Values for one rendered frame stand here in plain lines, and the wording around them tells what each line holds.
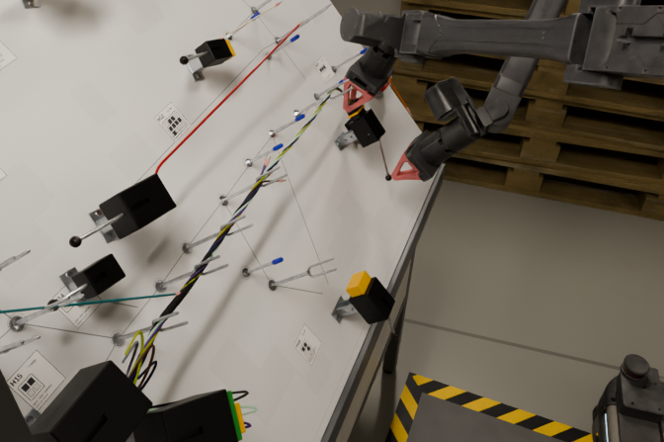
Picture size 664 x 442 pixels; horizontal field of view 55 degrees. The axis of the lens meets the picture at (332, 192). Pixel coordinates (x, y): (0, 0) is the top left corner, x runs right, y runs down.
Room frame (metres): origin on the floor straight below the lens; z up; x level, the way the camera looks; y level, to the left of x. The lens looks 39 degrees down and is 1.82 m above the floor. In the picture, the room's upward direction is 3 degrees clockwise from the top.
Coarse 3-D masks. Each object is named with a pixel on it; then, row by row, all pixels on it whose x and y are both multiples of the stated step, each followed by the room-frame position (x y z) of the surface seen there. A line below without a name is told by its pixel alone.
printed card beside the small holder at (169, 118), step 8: (168, 104) 0.86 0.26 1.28; (160, 112) 0.84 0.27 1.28; (168, 112) 0.85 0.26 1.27; (176, 112) 0.86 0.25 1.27; (160, 120) 0.83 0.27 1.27; (168, 120) 0.84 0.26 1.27; (176, 120) 0.85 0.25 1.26; (184, 120) 0.86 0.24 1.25; (168, 128) 0.82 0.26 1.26; (176, 128) 0.84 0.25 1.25; (184, 128) 0.85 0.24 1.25; (176, 136) 0.82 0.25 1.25
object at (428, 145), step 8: (424, 136) 1.05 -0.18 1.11; (432, 136) 1.01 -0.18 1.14; (440, 136) 1.00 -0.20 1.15; (416, 144) 1.02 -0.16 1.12; (424, 144) 1.01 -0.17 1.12; (432, 144) 1.00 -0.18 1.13; (440, 144) 0.99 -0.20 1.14; (416, 152) 1.00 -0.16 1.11; (424, 152) 1.00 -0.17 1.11; (432, 152) 0.99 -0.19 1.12; (440, 152) 0.99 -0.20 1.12; (448, 152) 0.99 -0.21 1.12; (456, 152) 0.99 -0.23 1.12; (416, 160) 0.98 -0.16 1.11; (424, 160) 0.99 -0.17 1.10; (432, 160) 0.99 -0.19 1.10; (440, 160) 0.99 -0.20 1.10; (424, 168) 0.97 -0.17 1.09; (432, 168) 0.99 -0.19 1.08; (424, 176) 0.97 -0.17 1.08; (432, 176) 0.97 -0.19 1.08
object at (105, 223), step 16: (128, 192) 0.59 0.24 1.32; (144, 192) 0.61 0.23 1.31; (160, 192) 0.62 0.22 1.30; (112, 208) 0.58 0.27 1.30; (128, 208) 0.58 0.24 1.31; (144, 208) 0.59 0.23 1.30; (160, 208) 0.60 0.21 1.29; (96, 224) 0.62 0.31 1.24; (112, 224) 0.58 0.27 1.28; (128, 224) 0.57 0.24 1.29; (144, 224) 0.57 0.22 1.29; (80, 240) 0.53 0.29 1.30
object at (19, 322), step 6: (60, 300) 0.43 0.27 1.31; (66, 300) 0.42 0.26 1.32; (72, 300) 0.44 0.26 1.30; (48, 306) 0.43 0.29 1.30; (54, 306) 0.43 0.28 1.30; (60, 306) 0.44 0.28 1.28; (36, 312) 0.45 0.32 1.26; (42, 312) 0.44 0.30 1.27; (12, 318) 0.47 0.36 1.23; (18, 318) 0.47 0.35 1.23; (24, 318) 0.46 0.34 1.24; (30, 318) 0.45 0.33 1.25; (12, 324) 0.46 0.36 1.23; (18, 324) 0.46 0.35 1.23; (24, 324) 0.47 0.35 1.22; (18, 330) 0.46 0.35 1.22
